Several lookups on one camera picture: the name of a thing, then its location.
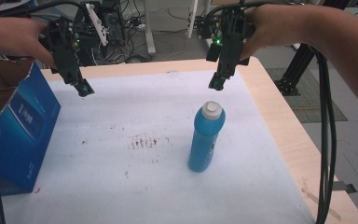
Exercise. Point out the black metal stand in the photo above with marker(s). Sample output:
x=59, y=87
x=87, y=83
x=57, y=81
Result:
x=296, y=70

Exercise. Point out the blue bottle with white cap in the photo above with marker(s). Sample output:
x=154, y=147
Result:
x=203, y=143

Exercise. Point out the grey floor mat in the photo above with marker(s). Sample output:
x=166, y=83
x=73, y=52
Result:
x=315, y=102

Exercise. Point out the person's left hand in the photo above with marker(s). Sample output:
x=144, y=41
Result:
x=9, y=37

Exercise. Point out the blue cardboard box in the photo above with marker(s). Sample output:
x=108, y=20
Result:
x=24, y=130

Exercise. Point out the person's right hand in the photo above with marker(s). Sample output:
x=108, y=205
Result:
x=276, y=26

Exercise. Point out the white table leg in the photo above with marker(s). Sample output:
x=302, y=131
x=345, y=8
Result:
x=149, y=31
x=193, y=18

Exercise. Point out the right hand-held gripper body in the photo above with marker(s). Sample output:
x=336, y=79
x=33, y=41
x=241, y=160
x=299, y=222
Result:
x=231, y=40

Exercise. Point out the white table cloth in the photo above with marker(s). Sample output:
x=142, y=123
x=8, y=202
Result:
x=136, y=186

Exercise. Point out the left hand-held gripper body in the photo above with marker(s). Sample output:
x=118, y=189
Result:
x=63, y=49

